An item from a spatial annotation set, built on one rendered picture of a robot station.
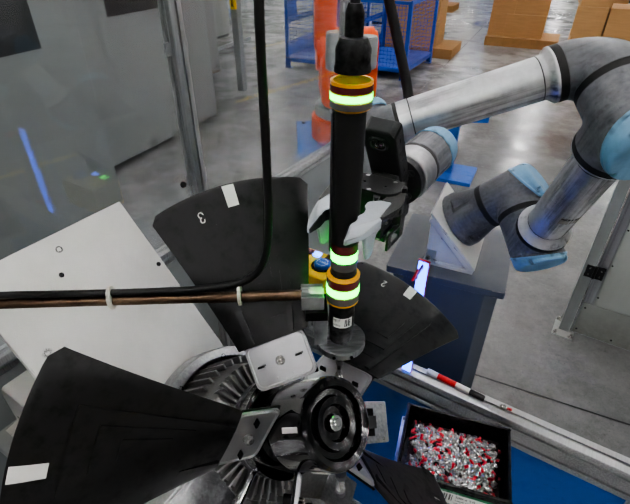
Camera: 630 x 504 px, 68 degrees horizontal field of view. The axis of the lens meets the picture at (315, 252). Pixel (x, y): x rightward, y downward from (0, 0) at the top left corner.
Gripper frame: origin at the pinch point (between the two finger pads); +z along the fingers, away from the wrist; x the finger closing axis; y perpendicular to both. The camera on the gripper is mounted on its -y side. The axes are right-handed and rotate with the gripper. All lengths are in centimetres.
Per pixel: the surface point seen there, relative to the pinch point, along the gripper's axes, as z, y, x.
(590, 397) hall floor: -144, 145, -55
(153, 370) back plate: 10.0, 30.7, 26.3
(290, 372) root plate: 3.9, 23.0, 3.7
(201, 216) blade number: 0.1, 5.4, 21.0
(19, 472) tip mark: 33.9, 12.3, 11.8
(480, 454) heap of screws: -26, 61, -22
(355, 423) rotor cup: 4.0, 26.3, -6.9
